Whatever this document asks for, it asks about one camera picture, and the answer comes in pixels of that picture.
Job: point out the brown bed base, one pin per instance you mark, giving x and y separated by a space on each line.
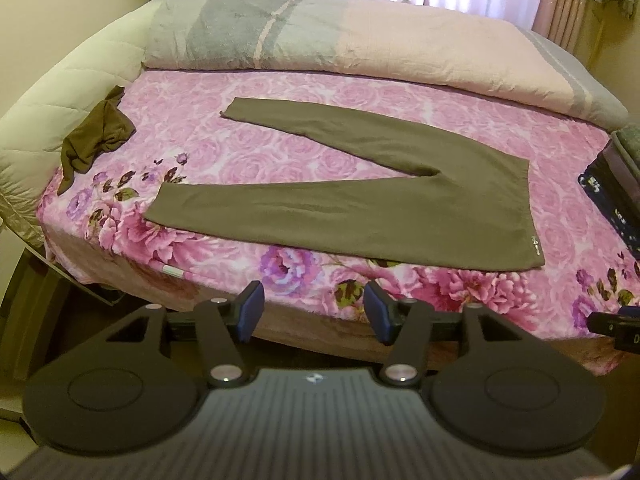
310 322

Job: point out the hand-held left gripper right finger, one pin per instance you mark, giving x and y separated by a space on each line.
377 310

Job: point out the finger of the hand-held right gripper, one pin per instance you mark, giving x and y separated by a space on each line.
607 327

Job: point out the olive green pants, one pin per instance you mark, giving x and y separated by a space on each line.
350 210

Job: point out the grey-green folded garment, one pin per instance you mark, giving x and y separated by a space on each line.
629 142

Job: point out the grey and pink duvet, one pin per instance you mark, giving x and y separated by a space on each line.
400 45

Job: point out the pink drape curtain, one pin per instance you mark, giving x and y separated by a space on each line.
565 0

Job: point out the dark olive crumpled garment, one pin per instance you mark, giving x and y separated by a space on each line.
100 135

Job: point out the dark grey folded garment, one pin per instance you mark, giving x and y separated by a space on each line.
622 170

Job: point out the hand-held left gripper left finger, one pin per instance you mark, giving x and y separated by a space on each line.
252 310

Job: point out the cream quilted headboard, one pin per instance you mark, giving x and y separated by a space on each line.
65 90

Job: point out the navy printed folded garment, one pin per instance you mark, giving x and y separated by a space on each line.
612 205

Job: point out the bed with pink floral sheet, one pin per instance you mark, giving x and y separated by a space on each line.
225 160

